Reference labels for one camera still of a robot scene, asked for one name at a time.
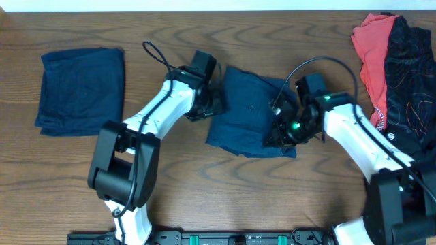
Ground dark blue denim shorts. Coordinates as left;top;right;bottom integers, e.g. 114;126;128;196
206;66;296;158

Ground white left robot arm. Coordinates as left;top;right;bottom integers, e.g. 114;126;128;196
87;66;220;244

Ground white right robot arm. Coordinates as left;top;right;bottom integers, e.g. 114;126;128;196
264;93;435;244

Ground red orange garment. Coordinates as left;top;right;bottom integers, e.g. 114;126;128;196
351;14;398;131

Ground folded dark blue shorts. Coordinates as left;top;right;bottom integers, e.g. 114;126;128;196
35;48;125;137

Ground black patterned garment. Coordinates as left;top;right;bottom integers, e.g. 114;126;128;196
384;16;435;143

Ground black garment with white logo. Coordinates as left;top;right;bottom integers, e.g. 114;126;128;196
385;125;435;165

